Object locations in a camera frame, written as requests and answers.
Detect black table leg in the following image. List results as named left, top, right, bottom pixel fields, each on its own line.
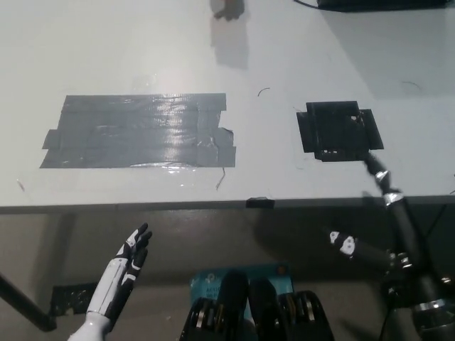
left=0, top=272, right=58, bottom=334

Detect black clip on table edge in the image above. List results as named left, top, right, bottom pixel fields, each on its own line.
left=245, top=195, right=276, bottom=210

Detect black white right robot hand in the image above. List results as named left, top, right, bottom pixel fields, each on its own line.
left=327, top=152, right=455, bottom=341

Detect black square tape spot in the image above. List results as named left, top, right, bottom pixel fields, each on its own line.
left=296, top=101, right=385, bottom=163

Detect black flat device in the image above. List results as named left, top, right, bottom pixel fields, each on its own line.
left=316, top=0, right=449, bottom=13

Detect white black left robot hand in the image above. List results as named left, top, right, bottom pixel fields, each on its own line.
left=86, top=222, right=154, bottom=328

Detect grey duct tape patch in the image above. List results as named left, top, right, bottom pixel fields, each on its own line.
left=38, top=92, right=237, bottom=170

